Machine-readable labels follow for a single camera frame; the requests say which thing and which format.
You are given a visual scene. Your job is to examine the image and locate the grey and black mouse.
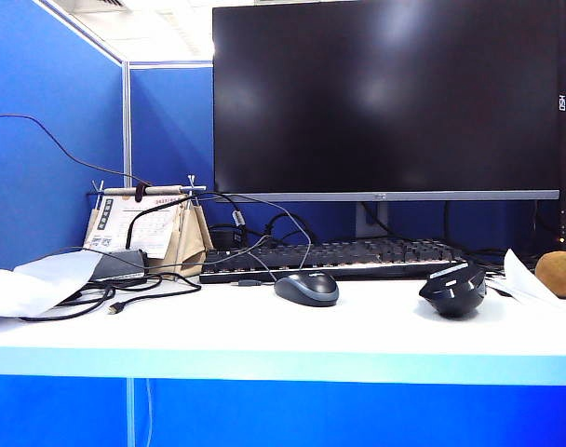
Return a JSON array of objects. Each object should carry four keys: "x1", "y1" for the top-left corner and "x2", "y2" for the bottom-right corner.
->
[{"x1": 274, "y1": 271, "x2": 341, "y2": 308}]

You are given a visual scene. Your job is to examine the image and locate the black upside-down mouse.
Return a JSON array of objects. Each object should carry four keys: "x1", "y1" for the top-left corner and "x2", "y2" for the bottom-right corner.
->
[{"x1": 418, "y1": 260, "x2": 488, "y2": 320}]

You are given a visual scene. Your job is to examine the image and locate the black power adapter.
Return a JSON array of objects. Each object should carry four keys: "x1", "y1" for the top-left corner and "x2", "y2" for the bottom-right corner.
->
[{"x1": 209, "y1": 224, "x2": 243, "y2": 251}]

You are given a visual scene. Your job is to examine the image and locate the black mechanical keyboard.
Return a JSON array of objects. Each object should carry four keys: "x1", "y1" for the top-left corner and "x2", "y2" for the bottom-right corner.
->
[{"x1": 198, "y1": 237, "x2": 471, "y2": 285}]

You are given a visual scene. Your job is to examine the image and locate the silver monitor stand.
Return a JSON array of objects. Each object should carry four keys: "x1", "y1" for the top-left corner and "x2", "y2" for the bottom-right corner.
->
[{"x1": 355, "y1": 200, "x2": 389, "y2": 241}]

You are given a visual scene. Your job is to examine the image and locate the beige desk calendar stand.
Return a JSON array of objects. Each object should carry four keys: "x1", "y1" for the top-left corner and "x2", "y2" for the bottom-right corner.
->
[{"x1": 82, "y1": 174, "x2": 215, "y2": 281}]

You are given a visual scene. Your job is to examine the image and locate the large monitor with silver bezel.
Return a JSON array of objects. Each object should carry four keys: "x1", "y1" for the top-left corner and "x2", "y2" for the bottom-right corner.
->
[{"x1": 211, "y1": 0, "x2": 566, "y2": 203}]

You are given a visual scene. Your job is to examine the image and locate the dark grey flat box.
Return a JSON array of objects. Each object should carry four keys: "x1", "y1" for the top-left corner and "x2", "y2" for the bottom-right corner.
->
[{"x1": 88, "y1": 248, "x2": 147, "y2": 283}]

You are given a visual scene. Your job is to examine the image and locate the white paper sheet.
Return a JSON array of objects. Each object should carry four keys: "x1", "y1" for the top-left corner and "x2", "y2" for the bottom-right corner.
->
[{"x1": 489, "y1": 248, "x2": 566, "y2": 309}]

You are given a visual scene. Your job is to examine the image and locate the grey mouse cable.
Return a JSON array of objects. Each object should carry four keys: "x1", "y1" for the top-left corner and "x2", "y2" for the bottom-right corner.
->
[{"x1": 226, "y1": 192, "x2": 315, "y2": 286}]

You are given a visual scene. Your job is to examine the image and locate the black cable with ferrite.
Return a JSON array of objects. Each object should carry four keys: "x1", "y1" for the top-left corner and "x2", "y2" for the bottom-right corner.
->
[{"x1": 230, "y1": 198, "x2": 246, "y2": 246}]

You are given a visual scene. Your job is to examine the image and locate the thick black curved cable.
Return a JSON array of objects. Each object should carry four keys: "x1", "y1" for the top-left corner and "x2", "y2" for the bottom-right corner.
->
[{"x1": 125, "y1": 190, "x2": 240, "y2": 251}]

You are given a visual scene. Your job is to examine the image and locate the black USB cable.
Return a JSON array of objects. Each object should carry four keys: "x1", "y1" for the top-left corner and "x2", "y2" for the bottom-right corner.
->
[{"x1": 19, "y1": 271, "x2": 203, "y2": 324}]

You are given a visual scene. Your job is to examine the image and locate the aluminium partition post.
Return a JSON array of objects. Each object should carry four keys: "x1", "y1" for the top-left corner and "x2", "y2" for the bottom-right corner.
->
[{"x1": 121, "y1": 60, "x2": 133, "y2": 188}]

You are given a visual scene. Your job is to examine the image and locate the thin black wall cable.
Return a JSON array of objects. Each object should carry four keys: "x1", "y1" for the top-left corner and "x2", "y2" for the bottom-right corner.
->
[{"x1": 0, "y1": 114, "x2": 154, "y2": 187}]

